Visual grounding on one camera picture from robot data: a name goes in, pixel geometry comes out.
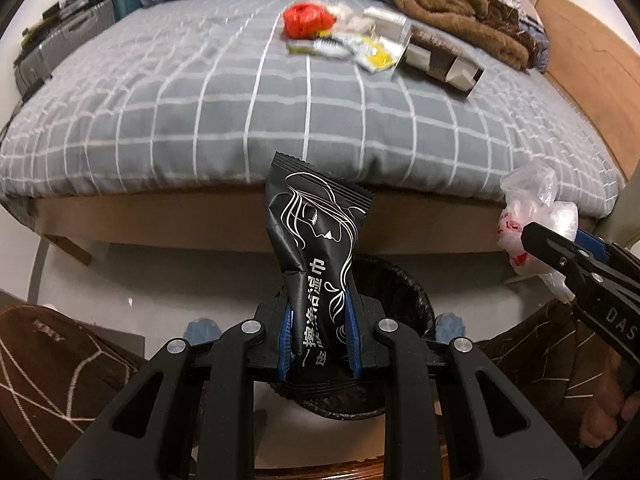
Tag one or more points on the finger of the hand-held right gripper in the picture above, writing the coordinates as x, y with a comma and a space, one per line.
550, 255
591, 243

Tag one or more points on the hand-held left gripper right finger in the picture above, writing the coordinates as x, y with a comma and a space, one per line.
354, 345

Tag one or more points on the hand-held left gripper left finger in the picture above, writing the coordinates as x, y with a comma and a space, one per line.
284, 345

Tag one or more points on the clear plastic bag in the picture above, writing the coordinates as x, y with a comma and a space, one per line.
530, 195

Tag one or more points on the trash bin with black liner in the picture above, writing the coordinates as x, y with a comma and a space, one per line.
400, 295

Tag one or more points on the black wet wipe packet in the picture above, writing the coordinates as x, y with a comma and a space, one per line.
315, 240

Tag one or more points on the yellow snack wrapper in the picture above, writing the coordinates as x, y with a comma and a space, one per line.
372, 55

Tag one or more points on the person's right hand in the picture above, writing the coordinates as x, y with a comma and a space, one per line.
602, 415

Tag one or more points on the blue slipper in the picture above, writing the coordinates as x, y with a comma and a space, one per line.
450, 325
202, 330

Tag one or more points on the person's right leg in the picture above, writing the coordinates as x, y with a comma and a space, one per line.
525, 350

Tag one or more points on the person's leg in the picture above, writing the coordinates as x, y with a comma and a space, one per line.
525, 350
50, 360

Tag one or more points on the wooden headboard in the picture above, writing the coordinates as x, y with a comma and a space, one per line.
590, 60

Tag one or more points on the dark brown patterned garment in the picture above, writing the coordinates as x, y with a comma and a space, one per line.
520, 35

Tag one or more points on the person's left leg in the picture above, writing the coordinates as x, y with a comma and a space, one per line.
50, 360

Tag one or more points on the white earphone box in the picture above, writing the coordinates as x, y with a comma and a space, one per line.
385, 22

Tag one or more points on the bag of white face masks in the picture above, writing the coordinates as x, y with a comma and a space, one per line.
350, 17

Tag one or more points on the red plastic bag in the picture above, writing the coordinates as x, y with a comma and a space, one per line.
305, 20

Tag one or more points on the grey suitcase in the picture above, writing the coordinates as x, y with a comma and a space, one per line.
65, 40

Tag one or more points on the pile of dark boxes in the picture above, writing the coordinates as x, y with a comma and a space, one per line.
55, 10

